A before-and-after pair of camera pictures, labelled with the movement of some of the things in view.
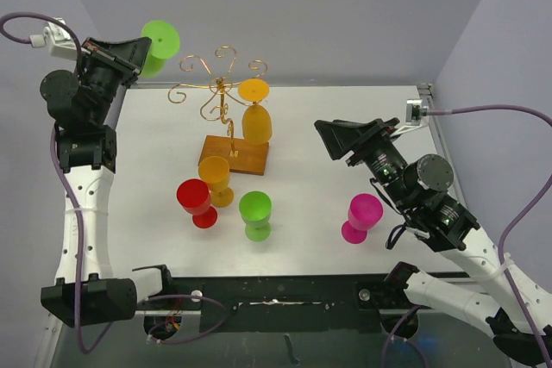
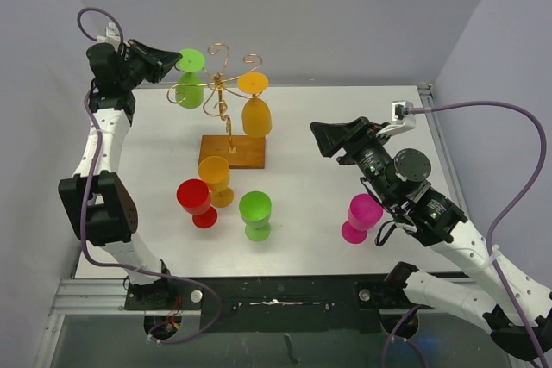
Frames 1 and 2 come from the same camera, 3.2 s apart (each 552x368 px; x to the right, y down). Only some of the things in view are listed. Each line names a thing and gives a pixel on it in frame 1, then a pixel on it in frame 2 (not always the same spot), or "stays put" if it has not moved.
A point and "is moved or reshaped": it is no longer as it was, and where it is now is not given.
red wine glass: x=194 y=196 stays put
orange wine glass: x=216 y=172 stays put
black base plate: x=279 y=303 stays put
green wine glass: x=165 y=43 → x=189 y=85
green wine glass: x=255 y=208 stays put
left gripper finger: x=133 y=53 → x=167 y=59
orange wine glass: x=256 y=122 is moved or reshaped
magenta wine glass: x=365 y=212 stays put
